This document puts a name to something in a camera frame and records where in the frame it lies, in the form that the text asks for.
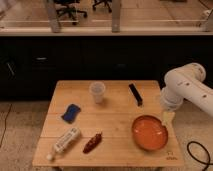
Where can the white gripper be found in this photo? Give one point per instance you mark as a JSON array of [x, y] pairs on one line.
[[169, 101]]

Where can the dark red dried pepper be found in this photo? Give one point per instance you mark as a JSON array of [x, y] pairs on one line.
[[92, 143]]

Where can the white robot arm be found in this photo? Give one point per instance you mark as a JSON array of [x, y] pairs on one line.
[[185, 83]]

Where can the orange ceramic bowl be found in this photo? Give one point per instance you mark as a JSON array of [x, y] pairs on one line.
[[149, 133]]

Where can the black rectangular bar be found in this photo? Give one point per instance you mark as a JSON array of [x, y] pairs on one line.
[[136, 94]]

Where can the clear plastic cup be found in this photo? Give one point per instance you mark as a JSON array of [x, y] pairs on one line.
[[97, 90]]

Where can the wooden table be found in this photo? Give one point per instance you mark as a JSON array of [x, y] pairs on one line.
[[112, 118]]

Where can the white tube bottle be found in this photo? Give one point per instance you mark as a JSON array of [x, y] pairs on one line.
[[64, 142]]

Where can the blue sponge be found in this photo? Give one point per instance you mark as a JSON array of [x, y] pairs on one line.
[[71, 113]]

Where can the black cabinet front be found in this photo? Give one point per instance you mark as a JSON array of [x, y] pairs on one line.
[[30, 66]]

